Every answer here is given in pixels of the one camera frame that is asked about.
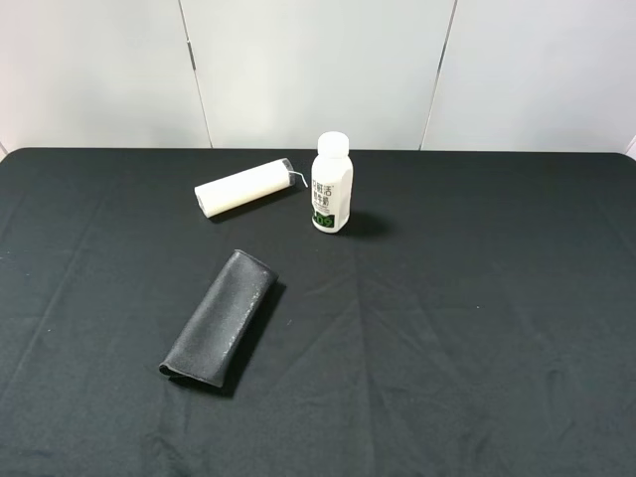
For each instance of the black leather pouch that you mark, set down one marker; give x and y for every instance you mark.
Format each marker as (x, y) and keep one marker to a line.
(206, 346)

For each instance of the white milk bottle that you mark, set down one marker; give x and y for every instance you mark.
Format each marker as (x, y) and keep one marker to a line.
(331, 183)

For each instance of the white cylindrical tube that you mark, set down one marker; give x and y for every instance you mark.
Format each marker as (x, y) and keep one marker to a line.
(219, 196)

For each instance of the black tablecloth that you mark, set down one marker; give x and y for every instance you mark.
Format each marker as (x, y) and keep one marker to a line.
(476, 317)

